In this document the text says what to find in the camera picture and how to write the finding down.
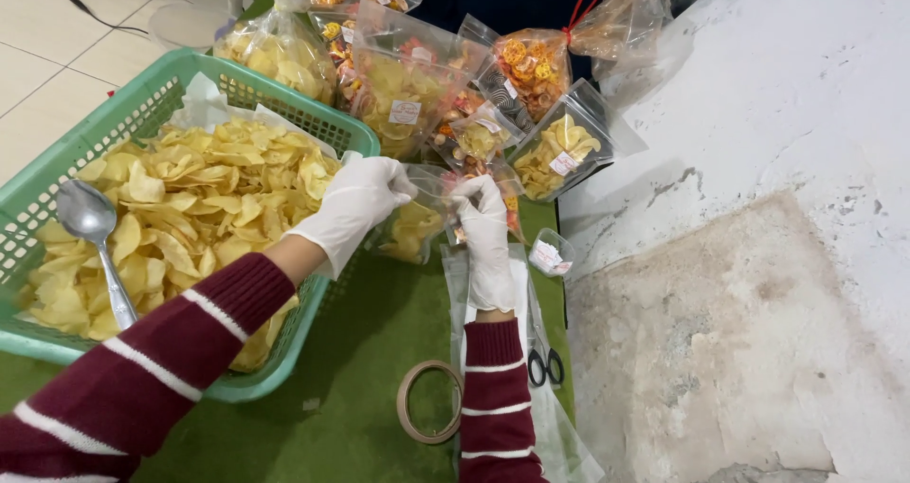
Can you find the person's left hand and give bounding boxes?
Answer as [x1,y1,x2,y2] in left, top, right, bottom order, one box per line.
[284,156,419,281]

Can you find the person's right hand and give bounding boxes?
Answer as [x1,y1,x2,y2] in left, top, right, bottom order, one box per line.
[449,174,519,313]

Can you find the clear zip bag yellow chips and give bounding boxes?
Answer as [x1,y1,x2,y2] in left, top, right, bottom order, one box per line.
[371,163,457,265]

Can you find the bag of red mixed snacks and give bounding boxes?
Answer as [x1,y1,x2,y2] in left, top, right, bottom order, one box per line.
[442,155,528,246]

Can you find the small labelled zip bag chips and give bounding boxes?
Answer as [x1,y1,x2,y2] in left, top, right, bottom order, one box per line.
[448,101,528,164]

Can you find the medium labelled zip bag chips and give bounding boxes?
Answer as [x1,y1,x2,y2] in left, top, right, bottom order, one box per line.
[506,78,649,203]

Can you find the bag of pink mixed snacks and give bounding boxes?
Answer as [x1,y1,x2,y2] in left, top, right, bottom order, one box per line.
[427,87,491,150]

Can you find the large labelled zip bag chips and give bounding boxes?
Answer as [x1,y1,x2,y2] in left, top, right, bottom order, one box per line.
[348,0,493,161]

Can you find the small clear tub of labels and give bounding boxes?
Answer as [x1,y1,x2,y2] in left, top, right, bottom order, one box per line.
[528,228,575,278]

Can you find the bag of spiral patterned snacks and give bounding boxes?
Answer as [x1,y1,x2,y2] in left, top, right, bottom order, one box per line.
[475,69,536,134]

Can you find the tied bag orange round crackers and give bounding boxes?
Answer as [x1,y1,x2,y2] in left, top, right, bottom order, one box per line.
[473,0,673,125]

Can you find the zip bag mixed coloured snacks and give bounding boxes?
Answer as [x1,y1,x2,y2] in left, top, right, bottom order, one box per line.
[309,10,362,111]

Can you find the large tied bag yellow chips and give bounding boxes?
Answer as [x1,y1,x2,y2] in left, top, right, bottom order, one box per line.
[213,0,338,107]

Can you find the pile of yellow chips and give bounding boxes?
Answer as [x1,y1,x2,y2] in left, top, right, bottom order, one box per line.
[18,117,342,374]

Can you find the white paper liner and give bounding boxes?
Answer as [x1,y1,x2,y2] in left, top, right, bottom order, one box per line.
[167,71,364,165]

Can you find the brown tape roll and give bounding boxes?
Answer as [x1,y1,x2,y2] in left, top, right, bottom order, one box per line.
[396,360,464,446]

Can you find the stack of empty clear bags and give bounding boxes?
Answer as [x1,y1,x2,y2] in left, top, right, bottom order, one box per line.
[441,243,605,483]

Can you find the white fan stand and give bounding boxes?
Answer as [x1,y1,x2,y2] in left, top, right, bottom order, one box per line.
[148,0,246,52]

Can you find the green plastic basket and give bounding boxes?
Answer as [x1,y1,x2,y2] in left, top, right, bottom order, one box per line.
[0,48,381,404]

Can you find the silver metal spoon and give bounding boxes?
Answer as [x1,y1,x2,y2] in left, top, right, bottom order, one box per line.
[55,179,138,331]

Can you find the black handled scissors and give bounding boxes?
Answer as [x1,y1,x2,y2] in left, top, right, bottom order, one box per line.
[526,277,566,389]

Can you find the red string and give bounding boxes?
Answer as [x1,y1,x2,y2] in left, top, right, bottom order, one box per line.
[562,0,614,47]

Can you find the black cable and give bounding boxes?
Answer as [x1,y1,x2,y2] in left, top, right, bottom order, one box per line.
[65,0,150,36]

